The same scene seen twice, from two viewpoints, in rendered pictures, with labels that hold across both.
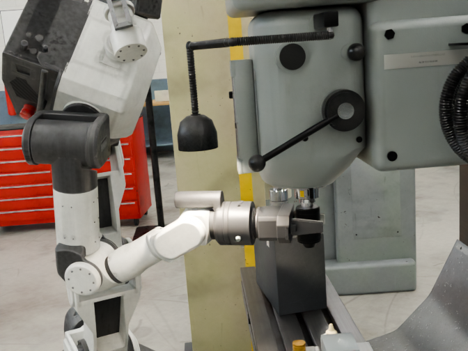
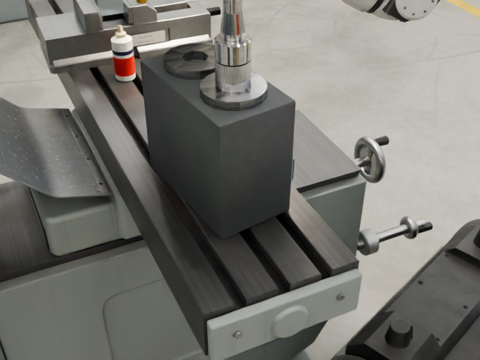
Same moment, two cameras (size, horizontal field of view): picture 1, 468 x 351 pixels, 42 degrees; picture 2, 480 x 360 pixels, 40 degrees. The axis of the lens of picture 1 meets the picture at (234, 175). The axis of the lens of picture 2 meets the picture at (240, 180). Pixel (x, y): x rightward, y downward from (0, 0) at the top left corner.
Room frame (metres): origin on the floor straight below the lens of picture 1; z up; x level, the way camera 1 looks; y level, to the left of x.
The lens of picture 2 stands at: (2.21, -0.39, 1.57)
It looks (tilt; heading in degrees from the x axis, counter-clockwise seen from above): 37 degrees down; 158
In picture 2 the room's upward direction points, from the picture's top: straight up
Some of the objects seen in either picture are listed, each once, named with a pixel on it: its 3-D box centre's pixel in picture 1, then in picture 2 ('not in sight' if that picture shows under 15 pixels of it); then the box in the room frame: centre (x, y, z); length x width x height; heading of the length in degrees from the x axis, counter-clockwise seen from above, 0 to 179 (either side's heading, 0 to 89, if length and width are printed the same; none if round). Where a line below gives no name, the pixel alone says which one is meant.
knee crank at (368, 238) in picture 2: not in sight; (394, 232); (1.26, 0.40, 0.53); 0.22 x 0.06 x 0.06; 93
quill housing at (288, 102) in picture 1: (304, 98); not in sight; (1.14, -0.14, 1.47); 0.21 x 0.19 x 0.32; 3
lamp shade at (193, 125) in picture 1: (196, 131); not in sight; (1.08, 0.06, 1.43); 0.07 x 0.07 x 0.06
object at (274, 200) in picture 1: (278, 203); (233, 64); (1.50, -0.11, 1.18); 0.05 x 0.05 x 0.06
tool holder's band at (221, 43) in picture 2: (278, 190); (233, 41); (1.50, -0.11, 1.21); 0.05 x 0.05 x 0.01
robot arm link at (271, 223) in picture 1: (262, 223); not in sight; (1.16, -0.05, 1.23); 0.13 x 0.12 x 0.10; 168
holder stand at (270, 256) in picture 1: (287, 258); (215, 131); (1.45, -0.12, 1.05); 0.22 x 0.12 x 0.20; 11
